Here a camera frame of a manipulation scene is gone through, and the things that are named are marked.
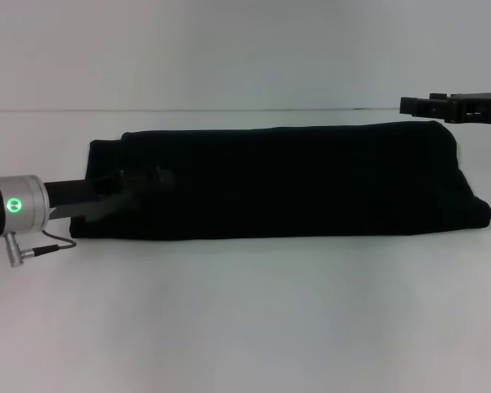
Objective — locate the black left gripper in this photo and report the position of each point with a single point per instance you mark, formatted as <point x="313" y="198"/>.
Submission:
<point x="77" y="200"/>

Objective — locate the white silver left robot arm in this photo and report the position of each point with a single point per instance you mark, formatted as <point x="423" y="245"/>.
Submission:
<point x="12" y="206"/>

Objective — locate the black t-shirt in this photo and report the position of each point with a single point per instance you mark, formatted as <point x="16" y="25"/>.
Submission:
<point x="290" y="180"/>

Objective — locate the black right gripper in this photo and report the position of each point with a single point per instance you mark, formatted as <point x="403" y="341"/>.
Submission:
<point x="478" y="108"/>

